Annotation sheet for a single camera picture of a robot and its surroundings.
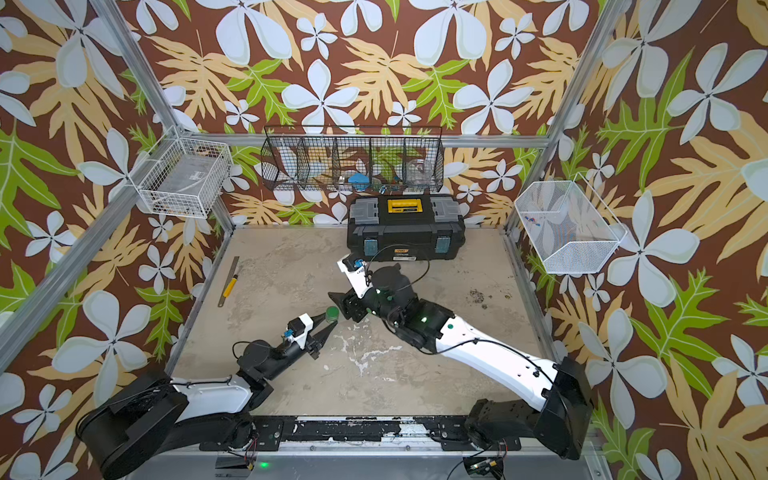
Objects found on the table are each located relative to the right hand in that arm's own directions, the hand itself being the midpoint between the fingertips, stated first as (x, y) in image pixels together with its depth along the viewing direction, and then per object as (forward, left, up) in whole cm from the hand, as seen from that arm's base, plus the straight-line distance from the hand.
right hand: (337, 285), depth 70 cm
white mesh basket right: (+22, -65, -2) cm, 68 cm away
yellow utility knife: (+17, +42, -26) cm, 53 cm away
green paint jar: (-4, +2, -7) cm, 8 cm away
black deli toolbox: (+31, -19, -12) cm, 39 cm away
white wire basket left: (+33, +48, +7) cm, 59 cm away
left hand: (-2, +3, -10) cm, 11 cm away
